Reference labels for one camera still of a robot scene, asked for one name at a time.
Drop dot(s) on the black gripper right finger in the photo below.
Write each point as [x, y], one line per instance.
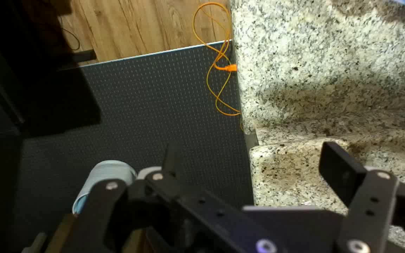
[368, 211]

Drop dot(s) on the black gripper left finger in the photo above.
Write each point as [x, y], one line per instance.
[188, 211]

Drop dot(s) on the pale blue round object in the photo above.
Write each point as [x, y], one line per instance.
[108, 172]

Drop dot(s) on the black furniture block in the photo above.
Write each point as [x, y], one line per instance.
[5, 70]

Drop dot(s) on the dark perforated base plate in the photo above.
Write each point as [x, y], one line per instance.
[164, 107]

